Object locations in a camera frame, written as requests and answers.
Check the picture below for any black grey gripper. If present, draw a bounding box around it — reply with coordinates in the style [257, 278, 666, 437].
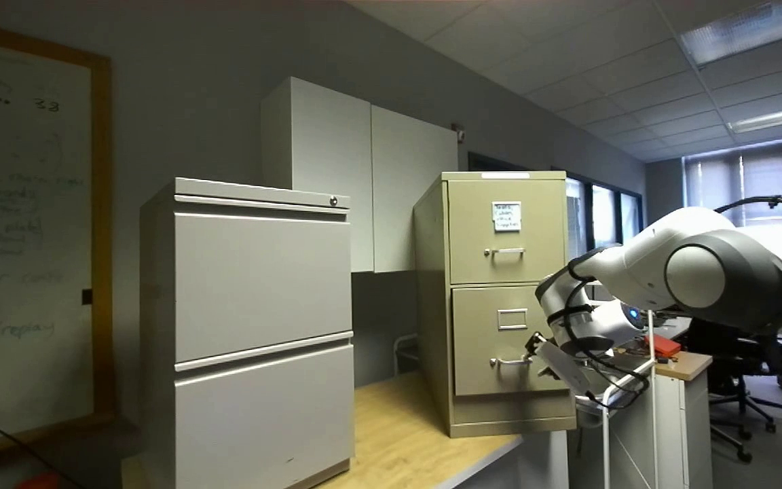
[522, 332, 636, 407]

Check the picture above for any silver drawer handle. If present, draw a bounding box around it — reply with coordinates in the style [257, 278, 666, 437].
[484, 244, 530, 270]
[485, 354, 535, 376]

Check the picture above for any beige drawer with label holder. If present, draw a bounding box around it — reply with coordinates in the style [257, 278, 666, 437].
[448, 282, 576, 400]

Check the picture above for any beige metal filing cabinet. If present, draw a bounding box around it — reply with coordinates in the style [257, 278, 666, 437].
[412, 169, 580, 440]

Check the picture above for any beige drawer with white label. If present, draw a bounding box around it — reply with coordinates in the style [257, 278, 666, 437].
[446, 176, 573, 286]

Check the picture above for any grey lateral cabinet drawer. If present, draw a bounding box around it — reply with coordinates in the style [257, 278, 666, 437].
[174, 210, 355, 364]
[174, 343, 359, 489]

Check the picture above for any grey lateral file cabinet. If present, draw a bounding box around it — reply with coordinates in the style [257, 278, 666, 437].
[138, 173, 359, 489]

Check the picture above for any metal label holder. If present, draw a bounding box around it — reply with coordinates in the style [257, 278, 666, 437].
[495, 305, 531, 335]

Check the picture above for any red small object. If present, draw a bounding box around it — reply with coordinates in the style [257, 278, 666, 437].
[649, 335, 685, 361]

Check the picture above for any white paper label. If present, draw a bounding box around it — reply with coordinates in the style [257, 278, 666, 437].
[489, 199, 524, 237]

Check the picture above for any dark interior window row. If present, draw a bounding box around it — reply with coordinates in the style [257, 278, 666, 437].
[564, 173, 649, 260]

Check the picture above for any wooden top desk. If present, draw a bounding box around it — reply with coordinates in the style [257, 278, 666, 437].
[317, 370, 576, 489]

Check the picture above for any black office chair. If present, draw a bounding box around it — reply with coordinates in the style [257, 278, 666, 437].
[685, 315, 782, 464]

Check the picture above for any window with blinds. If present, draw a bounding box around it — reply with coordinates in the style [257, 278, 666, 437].
[685, 146, 782, 225]

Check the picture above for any fluorescent ceiling light strip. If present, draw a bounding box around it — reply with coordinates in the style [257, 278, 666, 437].
[727, 100, 782, 138]

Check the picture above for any ceiling light panel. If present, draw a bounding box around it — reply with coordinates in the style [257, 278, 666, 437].
[679, 0, 782, 69]

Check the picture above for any orange object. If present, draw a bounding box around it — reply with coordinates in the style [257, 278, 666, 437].
[17, 468, 67, 489]

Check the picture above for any wood framed whiteboard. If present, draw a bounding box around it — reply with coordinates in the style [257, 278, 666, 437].
[0, 13, 120, 437]

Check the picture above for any white wire bracket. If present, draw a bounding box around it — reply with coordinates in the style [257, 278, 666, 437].
[390, 332, 423, 376]

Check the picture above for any white pedestal cabinet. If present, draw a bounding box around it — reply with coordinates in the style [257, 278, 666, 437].
[569, 350, 716, 489]

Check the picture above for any white wall cabinet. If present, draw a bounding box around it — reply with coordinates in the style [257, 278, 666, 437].
[257, 73, 461, 278]

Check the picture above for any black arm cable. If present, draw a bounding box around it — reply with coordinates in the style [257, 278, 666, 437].
[715, 194, 782, 221]

